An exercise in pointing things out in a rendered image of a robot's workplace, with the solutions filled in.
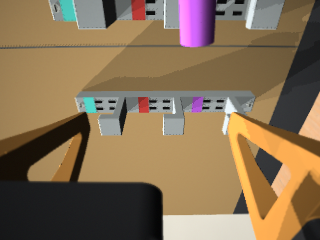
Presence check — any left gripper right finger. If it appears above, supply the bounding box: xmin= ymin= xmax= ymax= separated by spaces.
xmin=228 ymin=112 xmax=320 ymax=240

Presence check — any black metal bar with violet end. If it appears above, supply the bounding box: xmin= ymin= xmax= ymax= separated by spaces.
xmin=179 ymin=0 xmax=217 ymax=47

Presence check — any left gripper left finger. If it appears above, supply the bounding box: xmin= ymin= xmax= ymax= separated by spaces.
xmin=0 ymin=112 xmax=91 ymax=181

